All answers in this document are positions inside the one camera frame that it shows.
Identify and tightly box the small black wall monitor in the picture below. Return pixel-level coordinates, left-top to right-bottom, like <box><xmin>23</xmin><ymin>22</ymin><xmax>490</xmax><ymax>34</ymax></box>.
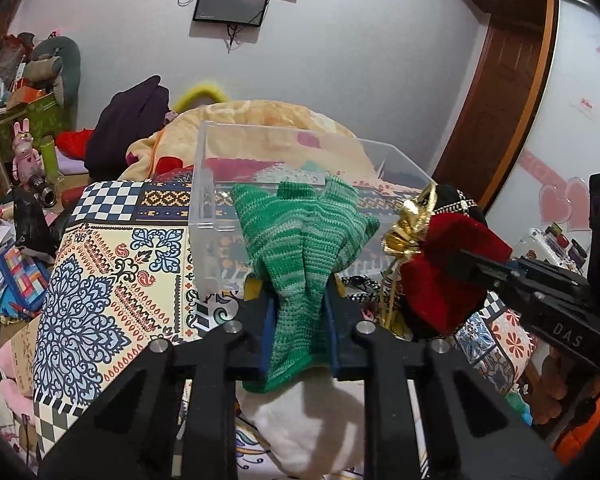
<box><xmin>193</xmin><ymin>0</ymin><xmax>270</xmax><ymax>27</ymax></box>

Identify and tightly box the clear plastic storage box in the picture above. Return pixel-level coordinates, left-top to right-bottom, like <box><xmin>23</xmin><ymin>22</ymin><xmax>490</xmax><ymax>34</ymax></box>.
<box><xmin>188</xmin><ymin>139</ymin><xmax>431</xmax><ymax>298</ymax></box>

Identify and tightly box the patterned patchwork tablecloth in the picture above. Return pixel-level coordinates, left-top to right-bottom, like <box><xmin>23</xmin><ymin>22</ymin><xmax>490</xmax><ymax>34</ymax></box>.
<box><xmin>31</xmin><ymin>173</ymin><xmax>537</xmax><ymax>480</ymax></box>

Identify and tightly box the yellow fuzzy hoop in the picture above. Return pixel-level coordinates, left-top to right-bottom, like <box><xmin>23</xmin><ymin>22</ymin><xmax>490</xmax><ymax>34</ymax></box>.
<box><xmin>171</xmin><ymin>81</ymin><xmax>230</xmax><ymax>114</ymax></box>

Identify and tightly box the dark purple garment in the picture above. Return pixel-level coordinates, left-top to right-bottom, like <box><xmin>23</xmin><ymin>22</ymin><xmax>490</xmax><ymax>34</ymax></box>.
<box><xmin>84</xmin><ymin>75</ymin><xmax>170</xmax><ymax>182</ymax></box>

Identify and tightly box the white sliding wardrobe door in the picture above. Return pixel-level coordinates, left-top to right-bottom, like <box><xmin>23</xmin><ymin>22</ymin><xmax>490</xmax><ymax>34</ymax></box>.
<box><xmin>486</xmin><ymin>0</ymin><xmax>600</xmax><ymax>247</ymax></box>

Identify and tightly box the green bottle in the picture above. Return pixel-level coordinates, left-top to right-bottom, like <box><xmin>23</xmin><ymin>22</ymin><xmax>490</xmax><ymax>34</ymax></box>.
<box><xmin>40</xmin><ymin>134</ymin><xmax>64</xmax><ymax>183</ymax></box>

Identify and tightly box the white drawstring pouch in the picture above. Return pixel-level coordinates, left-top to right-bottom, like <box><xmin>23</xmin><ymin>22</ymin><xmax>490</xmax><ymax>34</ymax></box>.
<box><xmin>236</xmin><ymin>367</ymin><xmax>365</xmax><ymax>479</ymax></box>

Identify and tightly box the grey green plush toy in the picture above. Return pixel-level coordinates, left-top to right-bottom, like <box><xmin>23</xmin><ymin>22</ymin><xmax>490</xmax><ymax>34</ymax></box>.
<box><xmin>23</xmin><ymin>36</ymin><xmax>81</xmax><ymax>108</ymax></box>

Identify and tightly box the red cushion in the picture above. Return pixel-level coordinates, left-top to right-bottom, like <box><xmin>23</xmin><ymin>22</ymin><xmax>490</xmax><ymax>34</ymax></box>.
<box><xmin>55</xmin><ymin>129</ymin><xmax>94</xmax><ymax>160</ymax></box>

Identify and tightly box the green knitted cloth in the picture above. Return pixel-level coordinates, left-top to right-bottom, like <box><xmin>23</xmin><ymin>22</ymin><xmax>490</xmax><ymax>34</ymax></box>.
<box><xmin>230</xmin><ymin>176</ymin><xmax>379</xmax><ymax>393</ymax></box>

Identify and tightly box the green cardboard box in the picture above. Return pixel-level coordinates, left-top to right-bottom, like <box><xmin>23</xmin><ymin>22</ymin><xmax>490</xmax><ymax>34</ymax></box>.
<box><xmin>0</xmin><ymin>94</ymin><xmax>73</xmax><ymax>162</ymax></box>

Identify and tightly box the red velvet pouch gold ribbon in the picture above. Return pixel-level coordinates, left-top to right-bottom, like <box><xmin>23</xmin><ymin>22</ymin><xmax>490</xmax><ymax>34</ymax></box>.
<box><xmin>381</xmin><ymin>183</ymin><xmax>513</xmax><ymax>339</ymax></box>

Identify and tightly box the pink rabbit figurine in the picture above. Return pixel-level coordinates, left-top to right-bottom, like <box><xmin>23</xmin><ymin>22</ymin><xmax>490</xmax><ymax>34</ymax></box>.
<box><xmin>12</xmin><ymin>118</ymin><xmax>44</xmax><ymax>185</ymax></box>

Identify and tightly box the peach fleece blanket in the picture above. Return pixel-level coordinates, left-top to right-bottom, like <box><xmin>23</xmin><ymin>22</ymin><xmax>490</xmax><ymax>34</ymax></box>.
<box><xmin>120</xmin><ymin>100</ymin><xmax>378</xmax><ymax>185</ymax></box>

